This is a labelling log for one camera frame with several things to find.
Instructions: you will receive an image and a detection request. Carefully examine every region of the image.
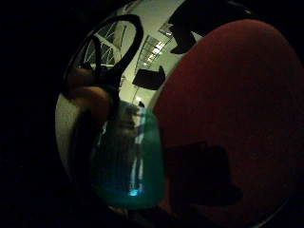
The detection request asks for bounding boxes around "teal translucent plastic cup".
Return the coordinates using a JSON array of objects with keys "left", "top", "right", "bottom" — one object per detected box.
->
[{"left": 89, "top": 100, "right": 166, "bottom": 211}]

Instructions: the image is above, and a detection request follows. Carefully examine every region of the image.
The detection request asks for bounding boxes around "white framed window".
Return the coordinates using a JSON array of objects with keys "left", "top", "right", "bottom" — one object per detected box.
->
[{"left": 83, "top": 21, "right": 128, "bottom": 68}]

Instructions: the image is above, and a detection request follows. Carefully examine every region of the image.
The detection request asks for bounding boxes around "black hanging ceiling panel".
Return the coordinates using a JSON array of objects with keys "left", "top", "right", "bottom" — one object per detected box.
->
[
  {"left": 131, "top": 65, "right": 167, "bottom": 91},
  {"left": 167, "top": 0, "right": 256, "bottom": 55}
]

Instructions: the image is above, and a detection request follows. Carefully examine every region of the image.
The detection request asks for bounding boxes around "ceiling light strip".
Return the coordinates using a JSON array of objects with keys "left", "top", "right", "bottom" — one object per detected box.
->
[{"left": 135, "top": 33, "right": 169, "bottom": 72}]

